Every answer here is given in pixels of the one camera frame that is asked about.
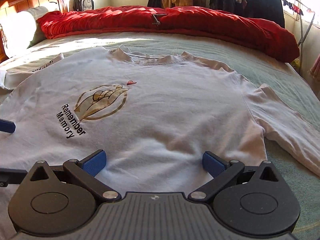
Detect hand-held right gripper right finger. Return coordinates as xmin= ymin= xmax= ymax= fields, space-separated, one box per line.
xmin=187 ymin=151 xmax=281 ymax=202

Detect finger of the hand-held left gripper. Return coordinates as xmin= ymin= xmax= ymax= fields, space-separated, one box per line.
xmin=0 ymin=169 xmax=28 ymax=187
xmin=0 ymin=119 xmax=16 ymax=133

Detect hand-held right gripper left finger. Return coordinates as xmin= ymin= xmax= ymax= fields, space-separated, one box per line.
xmin=29 ymin=149 xmax=121 ymax=202

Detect white t-shirt black text print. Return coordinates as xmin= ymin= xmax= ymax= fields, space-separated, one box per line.
xmin=0 ymin=52 xmax=64 ymax=90

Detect white t-shirt hand print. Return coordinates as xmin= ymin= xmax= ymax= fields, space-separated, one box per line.
xmin=0 ymin=44 xmax=320 ymax=233

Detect metal clothes drying rack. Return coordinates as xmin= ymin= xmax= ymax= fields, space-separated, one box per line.
xmin=212 ymin=0 xmax=316 ymax=73

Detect white pillow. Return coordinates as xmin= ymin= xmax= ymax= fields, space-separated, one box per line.
xmin=0 ymin=6 xmax=49 ymax=58

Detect bed with green checked sheet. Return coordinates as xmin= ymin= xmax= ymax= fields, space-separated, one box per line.
xmin=0 ymin=31 xmax=320 ymax=240

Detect wooden headboard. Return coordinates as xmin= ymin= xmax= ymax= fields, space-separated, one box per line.
xmin=0 ymin=0 xmax=68 ymax=63

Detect orange curtain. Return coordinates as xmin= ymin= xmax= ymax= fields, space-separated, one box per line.
xmin=309 ymin=55 xmax=320 ymax=82

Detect red duvet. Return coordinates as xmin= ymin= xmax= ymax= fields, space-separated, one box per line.
xmin=37 ymin=5 xmax=300 ymax=63

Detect grey backpack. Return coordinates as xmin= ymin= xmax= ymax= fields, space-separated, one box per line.
xmin=72 ymin=0 xmax=95 ymax=12

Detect small metal tool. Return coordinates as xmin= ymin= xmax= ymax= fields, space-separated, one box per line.
xmin=152 ymin=13 xmax=168 ymax=26

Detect black hanging sweater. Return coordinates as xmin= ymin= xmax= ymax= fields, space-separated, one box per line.
xmin=244 ymin=0 xmax=285 ymax=28

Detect small red hanging garments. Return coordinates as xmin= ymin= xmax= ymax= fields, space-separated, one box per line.
xmin=282 ymin=0 xmax=304 ymax=15

